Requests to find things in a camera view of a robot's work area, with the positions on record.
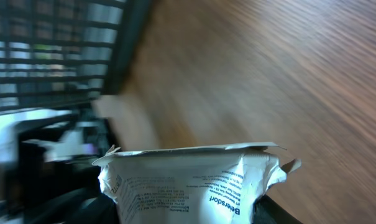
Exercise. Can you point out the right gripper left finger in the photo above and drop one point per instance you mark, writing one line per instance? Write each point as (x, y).
(76, 207)

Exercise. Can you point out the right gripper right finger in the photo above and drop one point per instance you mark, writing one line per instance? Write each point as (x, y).
(267, 211)

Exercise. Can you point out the white foil pouch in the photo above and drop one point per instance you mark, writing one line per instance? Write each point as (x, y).
(207, 184)

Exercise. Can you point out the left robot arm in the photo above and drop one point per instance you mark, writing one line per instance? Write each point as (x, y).
(47, 173)

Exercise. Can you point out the grey plastic mesh basket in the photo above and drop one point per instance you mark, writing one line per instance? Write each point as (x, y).
(56, 53)

